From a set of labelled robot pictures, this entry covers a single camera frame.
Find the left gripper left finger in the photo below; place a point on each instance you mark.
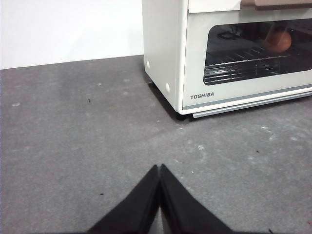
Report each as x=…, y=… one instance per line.
x=139, y=209

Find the brown egg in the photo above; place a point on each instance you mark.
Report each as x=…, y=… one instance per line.
x=278, y=41

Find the cream Toshiba toaster oven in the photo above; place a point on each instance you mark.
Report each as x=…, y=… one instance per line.
x=163, y=48

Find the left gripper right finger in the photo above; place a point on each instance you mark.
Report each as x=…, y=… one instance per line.
x=180, y=212

